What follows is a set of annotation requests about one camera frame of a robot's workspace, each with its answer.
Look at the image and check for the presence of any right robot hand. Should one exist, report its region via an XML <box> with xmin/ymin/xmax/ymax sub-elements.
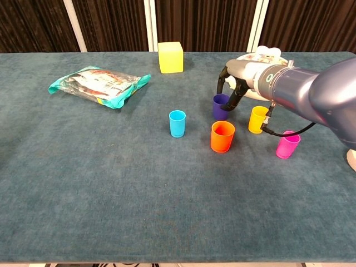
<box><xmin>216</xmin><ymin>60</ymin><xmax>262</xmax><ymax>112</ymax></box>

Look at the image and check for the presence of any orange plastic cup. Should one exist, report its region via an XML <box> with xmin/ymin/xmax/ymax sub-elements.
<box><xmin>210</xmin><ymin>120</ymin><xmax>236</xmax><ymax>154</ymax></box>

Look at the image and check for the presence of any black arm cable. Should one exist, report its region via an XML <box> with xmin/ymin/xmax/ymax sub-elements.
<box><xmin>261</xmin><ymin>102</ymin><xmax>318</xmax><ymax>137</ymax></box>

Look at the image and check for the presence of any purple plastic cup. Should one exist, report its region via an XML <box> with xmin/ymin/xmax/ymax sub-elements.
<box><xmin>212</xmin><ymin>93</ymin><xmax>231</xmax><ymax>121</ymax></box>

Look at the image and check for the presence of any white bear-shaped plate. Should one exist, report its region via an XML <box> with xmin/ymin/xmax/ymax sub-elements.
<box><xmin>222</xmin><ymin>46</ymin><xmax>290</xmax><ymax>100</ymax></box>

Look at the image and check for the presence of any blue plastic cup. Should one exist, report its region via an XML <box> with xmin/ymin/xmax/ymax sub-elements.
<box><xmin>169</xmin><ymin>110</ymin><xmax>186</xmax><ymax>139</ymax></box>

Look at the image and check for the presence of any white partition post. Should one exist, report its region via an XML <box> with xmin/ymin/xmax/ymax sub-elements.
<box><xmin>63</xmin><ymin>0</ymin><xmax>88</xmax><ymax>53</ymax></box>
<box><xmin>144</xmin><ymin>0</ymin><xmax>159</xmax><ymax>52</ymax></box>
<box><xmin>246</xmin><ymin>0</ymin><xmax>270</xmax><ymax>53</ymax></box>

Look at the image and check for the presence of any teal snack bag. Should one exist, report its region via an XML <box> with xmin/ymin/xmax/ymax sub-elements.
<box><xmin>48</xmin><ymin>66</ymin><xmax>152</xmax><ymax>110</ymax></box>

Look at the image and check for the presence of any teal table cloth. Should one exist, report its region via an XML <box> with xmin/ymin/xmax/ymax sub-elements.
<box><xmin>0</xmin><ymin>51</ymin><xmax>356</xmax><ymax>264</ymax></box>

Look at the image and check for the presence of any yellow plastic cup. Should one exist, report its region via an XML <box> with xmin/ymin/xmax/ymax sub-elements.
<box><xmin>248</xmin><ymin>106</ymin><xmax>270</xmax><ymax>135</ymax></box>

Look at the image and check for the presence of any pink plastic cup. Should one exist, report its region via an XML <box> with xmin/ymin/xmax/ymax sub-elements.
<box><xmin>276</xmin><ymin>131</ymin><xmax>301</xmax><ymax>160</ymax></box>

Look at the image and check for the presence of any yellow foam cube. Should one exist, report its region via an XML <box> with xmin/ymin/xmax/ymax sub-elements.
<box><xmin>157</xmin><ymin>41</ymin><xmax>184</xmax><ymax>75</ymax></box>

